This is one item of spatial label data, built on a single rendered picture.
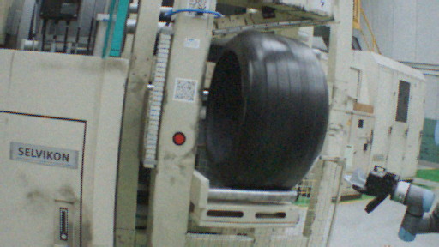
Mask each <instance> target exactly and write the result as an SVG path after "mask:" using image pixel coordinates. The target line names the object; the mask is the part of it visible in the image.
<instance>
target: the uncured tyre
mask: <svg viewBox="0 0 439 247"><path fill-rule="evenodd" d="M328 108H329V96H328V82H327V78H326V75H325V72H324V69H323V67H322V64H321V63H320V62H319V60H318V58H317V56H316V54H315V53H314V52H313V50H312V49H311V48H310V47H309V46H308V45H306V44H305V43H304V42H302V41H301V40H299V39H293V38H288V37H283V36H279V35H278V34H274V33H264V32H260V31H254V30H253V31H247V32H241V33H239V34H238V35H236V36H235V37H234V38H232V39H231V40H228V41H227V42H226V44H225V45H224V47H223V48H222V50H221V52H220V54H219V57H218V58H217V61H216V64H215V65H214V69H213V74H212V78H211V81H210V86H209V90H208V96H207V109H206V119H205V143H206V152H207V161H208V164H209V167H210V169H211V171H212V173H213V175H214V176H215V177H216V178H217V179H218V180H219V181H220V182H221V183H222V184H223V185H224V186H225V187H249V188H261V189H273V190H274V189H284V190H290V189H292V188H294V187H295V186H296V185H297V184H299V183H300V182H301V181H302V180H303V179H304V178H305V177H306V176H307V175H308V174H309V173H308V171H309V169H310V168H311V166H312V164H313V162H314V160H315V159H316V158H317V157H318V155H319V154H320V152H321V150H322V145H323V143H324V140H325V137H326V133H327V129H328V119H329V115H328Z"/></svg>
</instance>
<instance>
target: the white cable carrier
mask: <svg viewBox="0 0 439 247"><path fill-rule="evenodd" d="M160 29H166V30H172V28H171V27H168V26H163V27H161V28H160ZM159 35H160V36H159V39H160V40H159V41H158V46H157V48H159V49H158V50H157V51H156V52H157V53H159V54H156V57H157V59H155V62H156V64H155V68H154V69H153V71H156V72H153V79H152V81H153V82H152V85H153V86H155V87H151V90H153V91H151V93H150V94H151V95H153V96H150V99H151V100H150V101H149V104H150V106H149V107H148V109H151V110H149V111H148V113H149V115H148V116H147V118H149V119H148V120H147V123H148V124H147V128H148V129H147V130H146V132H147V133H146V137H147V138H145V144H144V146H145V148H144V151H145V152H144V153H143V155H144V157H143V159H144V160H151V161H157V160H154V159H155V155H154V154H156V151H155V150H154V149H156V145H154V144H157V142H156V139H157V136H155V135H157V133H158V132H157V131H156V130H157V129H158V126H155V125H158V124H159V122H158V121H156V120H159V117H158V116H159V112H158V111H160V107H159V106H160V102H158V101H161V99H163V98H164V95H163V94H162V93H161V92H163V90H164V89H163V88H162V87H163V86H164V83H163V82H164V81H165V78H162V77H165V73H161V72H165V67H166V62H167V59H166V58H165V57H167V55H166V54H167V53H168V51H169V50H167V49H169V48H170V46H169V45H168V44H170V41H169V39H171V36H169V35H173V33H160V34H159ZM155 76H156V77H155ZM161 81H162V82H161ZM157 91H158V92H157ZM159 96H160V97H159ZM143 165H144V166H145V167H149V168H154V165H149V164H144V163H143Z"/></svg>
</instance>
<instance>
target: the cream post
mask: <svg viewBox="0 0 439 247"><path fill-rule="evenodd" d="M187 6H188V0H175V3H174V4H173V10H172V11H175V10H178V9H186V7H187ZM175 17H177V20H176V23H175V25H173V26H172V22H171V28H172V30H174V34H173V35H171V39H169V41H170V44H168V45H169V46H170V48H169V49H167V50H169V51H168V53H167V54H166V55H167V57H165V58H166V59H167V62H166V67H165V72H163V73H165V77H162V78H165V81H164V82H163V83H164V86H163V87H162V88H163V89H164V90H163V92H161V93H162V94H163V95H164V98H163V99H161V101H159V102H160V106H159V107H160V111H158V112H159V116H158V117H159V120H156V121H158V122H159V124H158V125H155V126H158V129H157V130H156V131H157V132H158V133H157V135H155V136H157V139H156V142H157V144H154V145H156V149H154V150H155V151H156V154H154V155H155V159H156V160H157V161H158V164H157V165H156V167H154V168H151V181H150V188H149V202H148V208H147V210H148V215H147V232H146V234H147V239H146V247H185V246H186V241H187V240H186V235H187V229H188V222H189V204H190V192H191V185H192V180H193V174H194V171H195V158H196V155H195V151H196V143H197V136H198V129H199V123H200V119H201V109H202V101H203V95H204V88H205V81H206V74H207V61H208V55H209V48H210V41H211V35H212V29H213V18H214V14H211V15H210V14H207V19H204V18H201V17H195V16H192V17H190V16H186V15H185V12H183V13H179V14H176V15H172V16H171V20H172V21H173V19H174V18H175ZM185 38H189V39H199V40H200V43H199V48H195V47H189V46H184V41H185ZM176 78H186V79H192V80H198V85H197V92H195V103H188V102H180V101H173V93H174V86H175V82H176ZM177 134H181V135H182V136H183V141H182V142H181V143H177V142H176V141H175V136H176V135H177Z"/></svg>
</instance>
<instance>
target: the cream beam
mask: <svg viewBox="0 0 439 247"><path fill-rule="evenodd" d="M216 3H225V4H230V5H234V6H238V7H239V6H240V7H244V8H248V9H256V10H260V11H262V6H264V5H265V6H268V7H273V8H277V9H276V10H279V11H283V12H287V13H291V14H293V15H300V16H303V17H308V18H312V19H314V20H317V21H321V20H327V19H333V18H334V0H331V5H330V7H331V9H330V13H328V12H327V11H324V10H320V9H314V0H216Z"/></svg>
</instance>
